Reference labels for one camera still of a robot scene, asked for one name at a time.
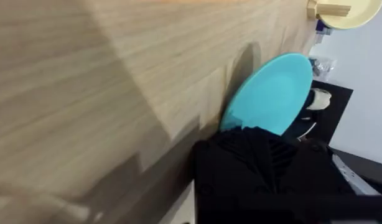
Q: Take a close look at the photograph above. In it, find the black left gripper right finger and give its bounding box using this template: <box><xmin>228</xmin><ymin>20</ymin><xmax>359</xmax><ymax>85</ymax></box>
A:
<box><xmin>249</xmin><ymin>126</ymin><xmax>355</xmax><ymax>195</ymax></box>

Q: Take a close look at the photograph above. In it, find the pale yellow plate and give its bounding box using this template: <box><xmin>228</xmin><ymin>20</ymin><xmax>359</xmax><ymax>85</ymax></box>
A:
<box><xmin>315</xmin><ymin>0</ymin><xmax>382</xmax><ymax>30</ymax></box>

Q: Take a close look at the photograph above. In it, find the turquoise plate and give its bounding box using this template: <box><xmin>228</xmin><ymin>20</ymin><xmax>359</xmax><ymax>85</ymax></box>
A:
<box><xmin>220</xmin><ymin>52</ymin><xmax>314</xmax><ymax>136</ymax></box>

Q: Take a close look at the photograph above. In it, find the grey metal bar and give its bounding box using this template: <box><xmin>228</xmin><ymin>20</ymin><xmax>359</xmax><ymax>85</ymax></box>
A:
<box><xmin>330</xmin><ymin>154</ymin><xmax>382</xmax><ymax>196</ymax></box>

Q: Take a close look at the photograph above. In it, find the clear plastic bag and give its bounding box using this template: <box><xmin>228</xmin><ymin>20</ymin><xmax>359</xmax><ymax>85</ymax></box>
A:
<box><xmin>309</xmin><ymin>55</ymin><xmax>337</xmax><ymax>82</ymax></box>

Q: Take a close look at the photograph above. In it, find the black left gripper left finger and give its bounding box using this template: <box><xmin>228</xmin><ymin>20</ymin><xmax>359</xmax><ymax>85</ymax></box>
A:
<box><xmin>194</xmin><ymin>126</ymin><xmax>277</xmax><ymax>196</ymax></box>

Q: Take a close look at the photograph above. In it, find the white tape roll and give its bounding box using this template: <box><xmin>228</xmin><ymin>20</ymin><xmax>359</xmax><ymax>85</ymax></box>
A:
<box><xmin>305</xmin><ymin>88</ymin><xmax>332</xmax><ymax>111</ymax></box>

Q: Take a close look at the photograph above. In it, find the black flat board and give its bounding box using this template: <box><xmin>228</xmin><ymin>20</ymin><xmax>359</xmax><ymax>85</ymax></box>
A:
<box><xmin>282</xmin><ymin>80</ymin><xmax>354</xmax><ymax>146</ymax></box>

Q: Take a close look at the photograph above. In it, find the wooden peg rack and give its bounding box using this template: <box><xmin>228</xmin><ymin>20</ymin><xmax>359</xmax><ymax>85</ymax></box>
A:
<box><xmin>306</xmin><ymin>0</ymin><xmax>352</xmax><ymax>19</ymax></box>

